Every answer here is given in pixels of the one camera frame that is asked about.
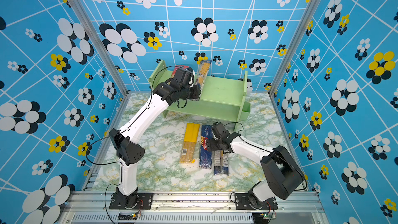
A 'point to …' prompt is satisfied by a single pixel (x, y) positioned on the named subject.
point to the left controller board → (133, 216)
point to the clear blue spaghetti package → (221, 162)
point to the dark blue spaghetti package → (205, 155)
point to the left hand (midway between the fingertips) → (202, 89)
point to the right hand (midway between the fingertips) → (216, 143)
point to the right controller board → (260, 218)
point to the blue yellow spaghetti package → (203, 69)
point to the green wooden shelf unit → (222, 97)
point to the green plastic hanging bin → (245, 111)
